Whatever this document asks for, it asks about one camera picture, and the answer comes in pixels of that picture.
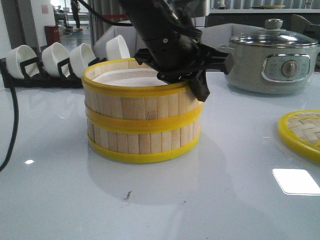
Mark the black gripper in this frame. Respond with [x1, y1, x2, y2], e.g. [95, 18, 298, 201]
[134, 32, 234, 102]

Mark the bamboo steamer tier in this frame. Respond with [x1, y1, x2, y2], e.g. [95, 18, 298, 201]
[82, 58, 203, 134]
[87, 119, 201, 164]

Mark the woven bamboo steamer lid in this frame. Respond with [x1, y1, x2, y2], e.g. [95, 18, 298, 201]
[277, 109, 320, 163]

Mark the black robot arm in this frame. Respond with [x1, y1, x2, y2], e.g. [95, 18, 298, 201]
[119, 0, 234, 102]

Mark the right grey upholstered chair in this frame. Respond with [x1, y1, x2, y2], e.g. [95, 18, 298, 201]
[200, 23, 262, 49]

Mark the grey upholstered chair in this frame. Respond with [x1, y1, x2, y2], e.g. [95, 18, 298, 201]
[92, 20, 148, 61]
[200, 23, 262, 49]

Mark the white cabinet in background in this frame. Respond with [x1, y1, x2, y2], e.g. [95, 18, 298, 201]
[188, 0, 210, 29]

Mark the grey-green electric cooking pot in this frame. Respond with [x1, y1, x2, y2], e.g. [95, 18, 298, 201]
[217, 43, 320, 95]

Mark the glass pot lid with knob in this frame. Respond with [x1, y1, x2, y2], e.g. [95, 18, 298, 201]
[230, 18, 319, 48]

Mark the paper liner in left tier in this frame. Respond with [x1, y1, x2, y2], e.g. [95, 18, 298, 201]
[93, 68, 168, 87]

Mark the left grey upholstered chair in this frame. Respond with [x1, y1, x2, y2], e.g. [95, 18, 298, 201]
[92, 20, 148, 61]

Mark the white bowl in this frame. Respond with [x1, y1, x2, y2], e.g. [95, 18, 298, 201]
[42, 42, 70, 77]
[105, 35, 130, 61]
[6, 45, 37, 79]
[69, 43, 96, 78]

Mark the red barrier tape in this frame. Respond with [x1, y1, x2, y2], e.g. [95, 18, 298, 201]
[102, 14, 128, 19]

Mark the person standing in background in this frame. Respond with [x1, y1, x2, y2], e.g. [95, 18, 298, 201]
[70, 0, 80, 29]

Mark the red bin in background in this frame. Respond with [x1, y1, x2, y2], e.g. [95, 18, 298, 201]
[44, 25, 61, 47]

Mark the black dish rack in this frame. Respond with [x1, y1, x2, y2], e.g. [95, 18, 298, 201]
[0, 48, 108, 89]

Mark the white bowl far left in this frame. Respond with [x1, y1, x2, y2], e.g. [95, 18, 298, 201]
[6, 45, 37, 79]

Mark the black cable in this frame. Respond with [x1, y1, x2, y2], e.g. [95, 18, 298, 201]
[0, 0, 133, 173]

